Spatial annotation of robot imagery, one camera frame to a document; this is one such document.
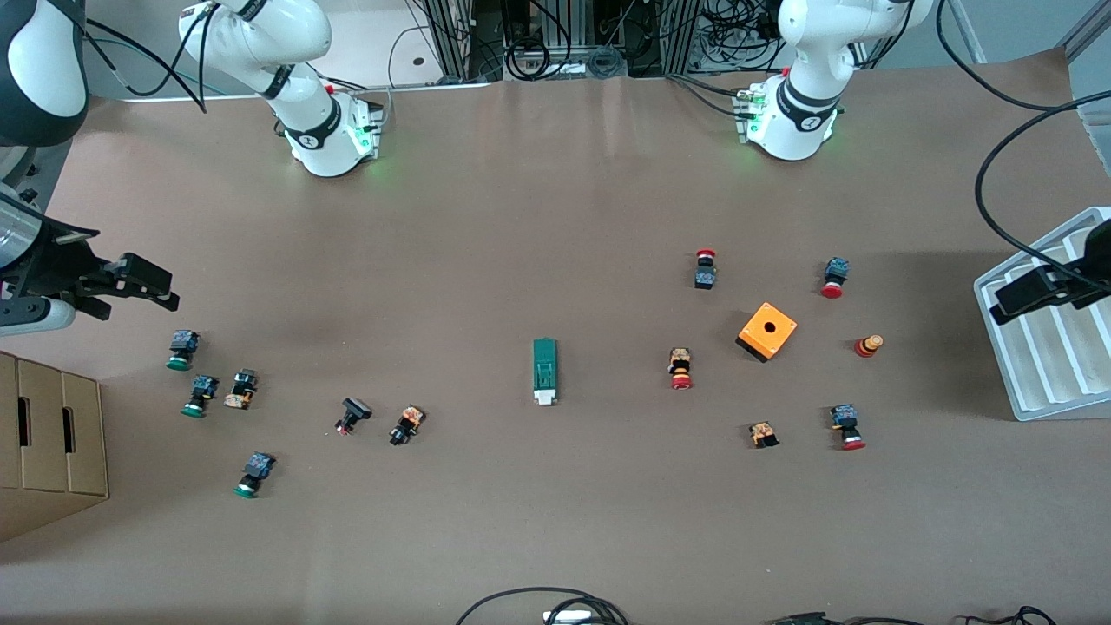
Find black looped cable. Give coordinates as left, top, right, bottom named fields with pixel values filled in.
left=454, top=587, right=630, bottom=625

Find orange button enclosure box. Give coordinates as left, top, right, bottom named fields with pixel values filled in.
left=735, top=301, right=799, bottom=364

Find beige black switch block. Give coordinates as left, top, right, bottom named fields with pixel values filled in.
left=223, top=369, right=259, bottom=411

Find black flat-head switch red contacts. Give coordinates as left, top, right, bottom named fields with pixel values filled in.
left=334, top=397, right=373, bottom=436

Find black selector switch orange block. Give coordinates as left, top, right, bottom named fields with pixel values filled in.
left=389, top=405, right=426, bottom=447

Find grey ribbed plastic tray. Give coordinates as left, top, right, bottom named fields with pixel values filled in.
left=973, top=206, right=1111, bottom=423

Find black cable bundle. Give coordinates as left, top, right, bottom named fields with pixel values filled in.
left=764, top=611, right=921, bottom=625
left=955, top=605, right=1060, bottom=625

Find aluminium rack with cables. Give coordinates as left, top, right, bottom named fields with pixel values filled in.
left=415, top=0, right=791, bottom=83

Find brown cardboard bin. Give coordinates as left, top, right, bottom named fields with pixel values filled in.
left=16, top=358, right=70, bottom=532
left=0, top=350, right=23, bottom=543
left=59, top=369, right=111, bottom=520

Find green load switch white end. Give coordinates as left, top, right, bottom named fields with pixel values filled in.
left=531, top=338, right=560, bottom=407

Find green mushroom pushbutton switch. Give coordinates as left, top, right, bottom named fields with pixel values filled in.
left=181, top=374, right=220, bottom=419
left=233, top=451, right=277, bottom=500
left=167, top=329, right=201, bottom=372

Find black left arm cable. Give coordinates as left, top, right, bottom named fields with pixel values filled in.
left=936, top=0, right=1111, bottom=287

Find brown table cover mat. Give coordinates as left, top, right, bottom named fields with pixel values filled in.
left=0, top=48, right=1111, bottom=625

